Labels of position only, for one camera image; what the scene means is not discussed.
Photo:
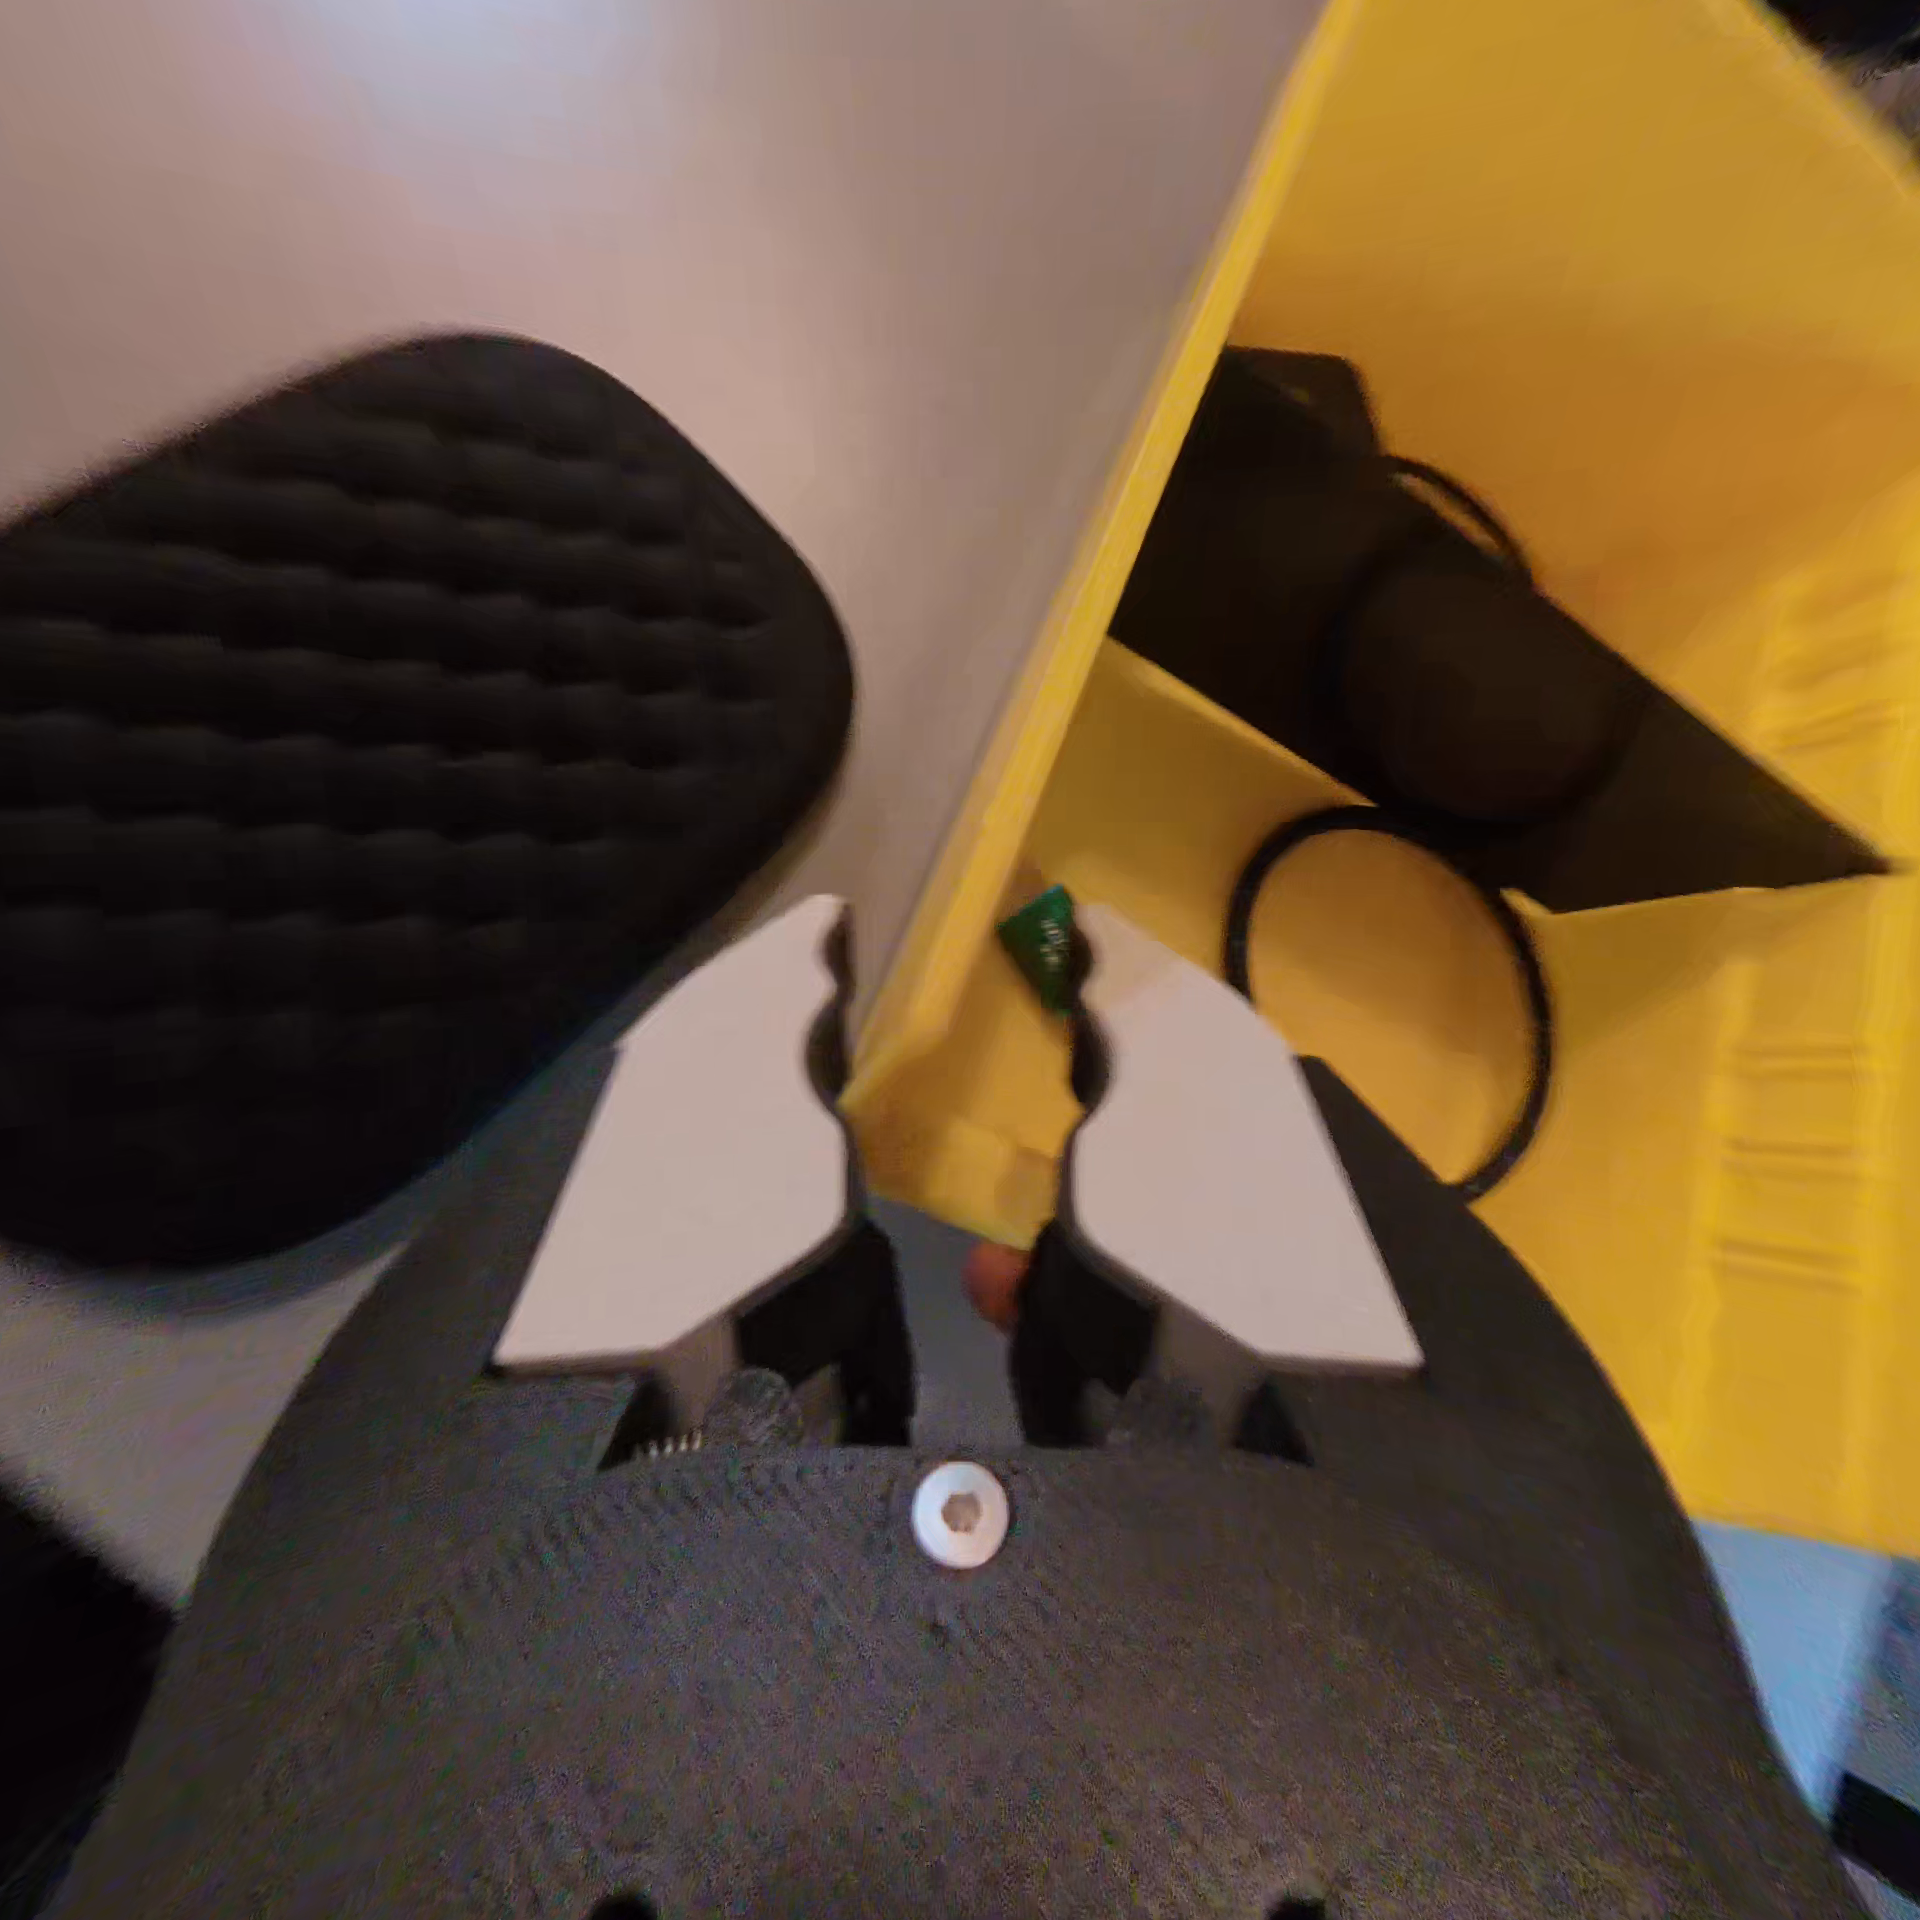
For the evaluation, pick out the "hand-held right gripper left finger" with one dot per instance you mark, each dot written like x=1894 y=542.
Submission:
x=691 y=1171

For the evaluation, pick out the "black quilted wrist rest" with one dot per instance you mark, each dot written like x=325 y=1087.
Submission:
x=377 y=750

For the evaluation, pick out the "black hdmi adapter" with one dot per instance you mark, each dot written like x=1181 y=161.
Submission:
x=1277 y=495

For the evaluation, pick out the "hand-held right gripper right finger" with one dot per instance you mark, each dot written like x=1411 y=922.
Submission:
x=1218 y=1185

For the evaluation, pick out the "yellow divided bin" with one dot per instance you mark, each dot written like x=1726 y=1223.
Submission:
x=1500 y=226

